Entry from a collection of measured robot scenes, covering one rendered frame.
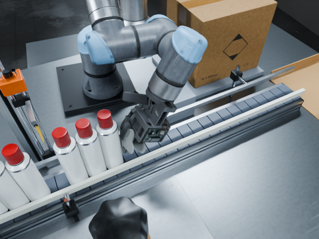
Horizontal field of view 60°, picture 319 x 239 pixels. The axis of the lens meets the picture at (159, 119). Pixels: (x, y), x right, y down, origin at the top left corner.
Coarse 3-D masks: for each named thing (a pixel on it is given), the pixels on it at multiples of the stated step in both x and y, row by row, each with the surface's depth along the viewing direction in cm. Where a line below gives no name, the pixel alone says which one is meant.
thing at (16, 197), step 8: (0, 160) 60; (0, 168) 58; (0, 176) 58; (8, 176) 60; (0, 184) 59; (8, 184) 61; (16, 184) 63; (0, 192) 60; (8, 192) 62; (16, 192) 64; (0, 200) 64; (8, 200) 63; (16, 200) 65; (24, 200) 67; (8, 208) 67
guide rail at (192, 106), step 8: (280, 72) 93; (288, 72) 95; (256, 80) 90; (264, 80) 91; (240, 88) 88; (216, 96) 85; (224, 96) 86; (192, 104) 83; (200, 104) 83; (176, 112) 80; (184, 112) 82; (48, 160) 69; (56, 160) 70
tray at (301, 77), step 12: (300, 60) 113; (312, 60) 117; (300, 72) 114; (312, 72) 114; (288, 84) 108; (300, 84) 108; (312, 84) 108; (300, 96) 104; (312, 96) 104; (312, 108) 100
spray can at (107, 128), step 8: (104, 112) 64; (104, 120) 62; (112, 120) 65; (96, 128) 66; (104, 128) 64; (112, 128) 65; (104, 136) 65; (112, 136) 66; (104, 144) 68; (112, 144) 68; (120, 144) 72; (104, 152) 71; (112, 152) 70; (120, 152) 73; (104, 160) 74; (112, 160) 73; (120, 160) 75
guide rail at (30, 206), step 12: (288, 96) 92; (264, 108) 89; (228, 120) 85; (240, 120) 87; (204, 132) 82; (180, 144) 79; (144, 156) 76; (156, 156) 78; (120, 168) 73; (84, 180) 71; (96, 180) 72; (60, 192) 69; (72, 192) 70; (36, 204) 67; (0, 216) 64; (12, 216) 65
